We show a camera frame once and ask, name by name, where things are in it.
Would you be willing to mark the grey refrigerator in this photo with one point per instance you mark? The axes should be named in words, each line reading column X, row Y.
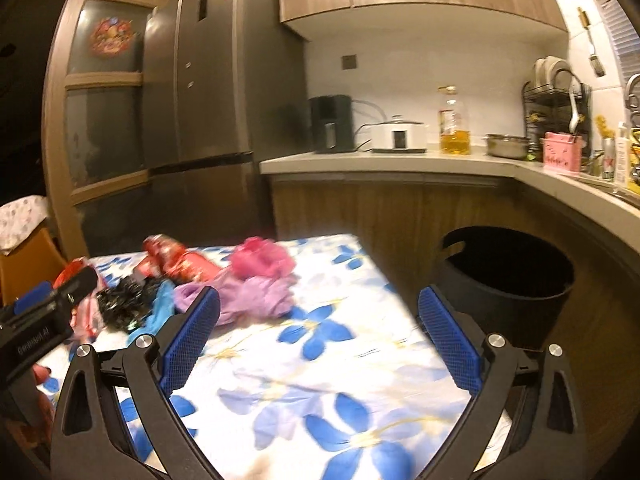
column 225, row 85

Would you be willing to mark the wooden door with glass panes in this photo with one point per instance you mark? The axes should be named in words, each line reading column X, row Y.
column 100, row 125

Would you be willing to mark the green beverage can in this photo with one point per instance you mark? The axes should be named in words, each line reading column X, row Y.
column 608, row 160

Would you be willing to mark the pink plastic basket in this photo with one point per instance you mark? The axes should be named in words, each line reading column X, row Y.
column 562, row 152

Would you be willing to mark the black air fryer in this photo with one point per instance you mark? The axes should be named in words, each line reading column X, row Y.
column 330, row 125

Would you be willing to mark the white plate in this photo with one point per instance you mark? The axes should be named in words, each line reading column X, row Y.
column 557, row 67
column 539, row 72

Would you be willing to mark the white plastic bottle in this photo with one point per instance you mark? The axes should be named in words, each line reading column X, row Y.
column 622, row 157

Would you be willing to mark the red door decoration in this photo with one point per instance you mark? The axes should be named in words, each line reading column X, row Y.
column 114, row 35

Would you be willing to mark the dark wall socket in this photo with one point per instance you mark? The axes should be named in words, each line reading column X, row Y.
column 349, row 62

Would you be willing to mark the hanging metal spatula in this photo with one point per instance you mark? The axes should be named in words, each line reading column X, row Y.
column 596, row 65

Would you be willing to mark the window blind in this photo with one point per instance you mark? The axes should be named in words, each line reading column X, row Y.
column 622, row 35

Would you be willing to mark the red plastic bag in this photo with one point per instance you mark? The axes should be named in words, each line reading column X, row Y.
column 175, row 260

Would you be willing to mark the black dish rack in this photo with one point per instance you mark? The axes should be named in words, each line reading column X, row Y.
column 537, row 110

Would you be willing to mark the kitchen counter with wooden cabinet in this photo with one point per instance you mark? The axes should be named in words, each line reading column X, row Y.
column 390, row 200

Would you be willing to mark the pink plastic bag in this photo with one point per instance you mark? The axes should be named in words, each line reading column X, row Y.
column 260, row 257

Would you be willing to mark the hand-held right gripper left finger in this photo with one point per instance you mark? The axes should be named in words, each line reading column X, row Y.
column 192, row 330

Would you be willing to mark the person's left hand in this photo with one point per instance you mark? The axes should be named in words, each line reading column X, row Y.
column 42, row 375

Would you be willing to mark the steel bowl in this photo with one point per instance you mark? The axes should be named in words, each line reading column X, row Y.
column 506, row 146

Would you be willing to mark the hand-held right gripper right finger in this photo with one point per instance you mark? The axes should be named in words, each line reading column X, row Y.
column 450, row 345

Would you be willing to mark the wooden chair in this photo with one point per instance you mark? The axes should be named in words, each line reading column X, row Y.
column 30, row 270

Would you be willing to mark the patterned white cloth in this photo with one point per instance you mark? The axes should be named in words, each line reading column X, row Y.
column 20, row 220

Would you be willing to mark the purple plastic bag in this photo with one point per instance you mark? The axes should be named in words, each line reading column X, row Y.
column 255, row 297

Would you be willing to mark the white electric cooker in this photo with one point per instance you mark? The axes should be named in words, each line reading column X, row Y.
column 400, row 135

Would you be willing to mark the cooking oil bottle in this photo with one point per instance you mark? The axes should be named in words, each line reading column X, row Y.
column 455, row 130

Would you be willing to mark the black plastic bag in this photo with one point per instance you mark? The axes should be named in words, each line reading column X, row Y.
column 122, row 302

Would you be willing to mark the white spoon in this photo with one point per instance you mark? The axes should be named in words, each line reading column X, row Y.
column 574, row 117

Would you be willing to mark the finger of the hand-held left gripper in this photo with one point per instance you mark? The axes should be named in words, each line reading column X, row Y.
column 32, row 297
column 75, row 282

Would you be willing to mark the blue plastic bag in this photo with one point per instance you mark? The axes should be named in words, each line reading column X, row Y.
column 160, row 310

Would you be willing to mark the black trash bin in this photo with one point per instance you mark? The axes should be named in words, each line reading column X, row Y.
column 505, row 280

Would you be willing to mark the blue floral tablecloth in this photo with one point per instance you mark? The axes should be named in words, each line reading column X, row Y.
column 310, row 375

